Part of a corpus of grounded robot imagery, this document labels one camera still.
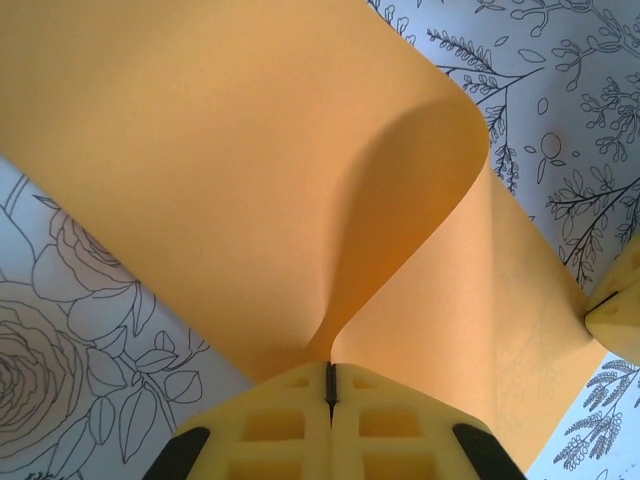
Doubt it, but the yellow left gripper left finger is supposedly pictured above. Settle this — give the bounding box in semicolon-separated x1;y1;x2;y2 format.
143;359;333;480

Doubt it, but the orange paper sheet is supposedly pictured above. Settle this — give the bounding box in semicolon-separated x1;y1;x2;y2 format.
0;0;609;476

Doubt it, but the floral patterned table cover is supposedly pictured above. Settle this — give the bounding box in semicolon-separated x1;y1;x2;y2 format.
0;0;640;480

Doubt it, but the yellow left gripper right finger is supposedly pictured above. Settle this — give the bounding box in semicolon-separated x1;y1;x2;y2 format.
329;361;525;480

